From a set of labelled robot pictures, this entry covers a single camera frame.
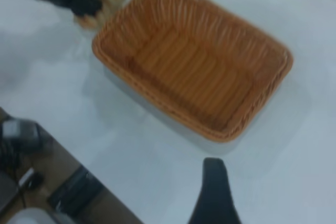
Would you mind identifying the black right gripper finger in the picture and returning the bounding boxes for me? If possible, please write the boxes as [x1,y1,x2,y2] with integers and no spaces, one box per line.
[188,157,245,224]

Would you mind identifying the orange woven wicker basket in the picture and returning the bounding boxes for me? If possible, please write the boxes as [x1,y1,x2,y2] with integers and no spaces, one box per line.
[91,0,294,144]

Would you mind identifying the black flat floor device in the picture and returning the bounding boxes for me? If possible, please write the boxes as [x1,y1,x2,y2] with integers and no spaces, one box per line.
[47,166,106,217]

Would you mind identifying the grey power adapter box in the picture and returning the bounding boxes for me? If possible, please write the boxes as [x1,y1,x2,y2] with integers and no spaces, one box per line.
[0,118,40,154]

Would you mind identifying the white rounded object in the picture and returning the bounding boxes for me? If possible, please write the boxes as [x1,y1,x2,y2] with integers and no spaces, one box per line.
[7,207,71,224]

